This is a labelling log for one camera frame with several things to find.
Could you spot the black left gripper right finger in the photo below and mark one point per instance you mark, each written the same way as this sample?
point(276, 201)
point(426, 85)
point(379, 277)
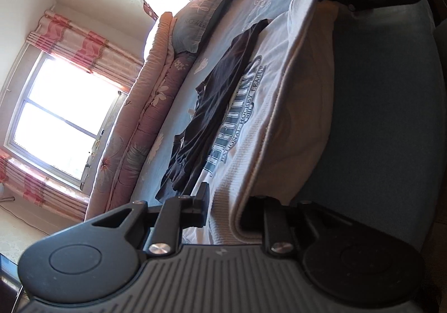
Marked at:
point(290, 230)

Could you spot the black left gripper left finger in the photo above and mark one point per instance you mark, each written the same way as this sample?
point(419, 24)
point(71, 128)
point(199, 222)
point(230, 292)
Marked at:
point(157, 230)

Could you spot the cream sweatshirt with print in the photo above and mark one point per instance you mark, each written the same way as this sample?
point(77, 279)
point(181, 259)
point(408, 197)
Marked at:
point(278, 122)

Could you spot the blue floral bed sheet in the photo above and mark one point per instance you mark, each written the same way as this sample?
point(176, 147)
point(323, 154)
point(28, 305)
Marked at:
point(238, 17)

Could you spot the black t-shirt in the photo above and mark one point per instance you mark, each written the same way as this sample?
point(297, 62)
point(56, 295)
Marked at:
point(191, 147)

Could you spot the blue grey flower pillow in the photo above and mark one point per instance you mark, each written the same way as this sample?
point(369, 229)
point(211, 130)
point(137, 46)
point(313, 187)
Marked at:
point(193, 24)

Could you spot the white framed window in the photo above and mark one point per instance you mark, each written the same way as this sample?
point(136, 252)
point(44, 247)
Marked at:
point(61, 117)

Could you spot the pink folded quilt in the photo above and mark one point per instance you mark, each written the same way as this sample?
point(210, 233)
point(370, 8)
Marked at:
point(136, 129)

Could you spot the pink striped curtain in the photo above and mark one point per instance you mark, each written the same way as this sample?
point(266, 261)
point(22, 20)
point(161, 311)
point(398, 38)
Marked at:
point(60, 37)

